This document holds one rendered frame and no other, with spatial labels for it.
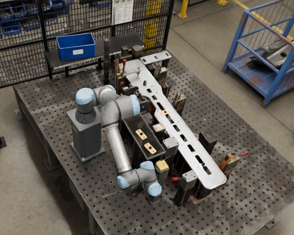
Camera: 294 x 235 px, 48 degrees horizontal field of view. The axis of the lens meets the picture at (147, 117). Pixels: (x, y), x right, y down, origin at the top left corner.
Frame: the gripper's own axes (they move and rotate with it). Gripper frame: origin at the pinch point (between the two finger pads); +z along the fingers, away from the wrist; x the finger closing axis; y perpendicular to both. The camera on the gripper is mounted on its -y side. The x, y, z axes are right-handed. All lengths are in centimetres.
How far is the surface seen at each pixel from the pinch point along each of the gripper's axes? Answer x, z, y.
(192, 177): -24.9, -13.9, 24.1
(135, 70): 38, 60, 70
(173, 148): -7.6, 0.5, 32.6
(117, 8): 82, 81, 106
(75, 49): 85, 78, 53
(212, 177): -39, -11, 34
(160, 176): -6.6, -13.0, 11.3
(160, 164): -1.2, -14.1, 16.8
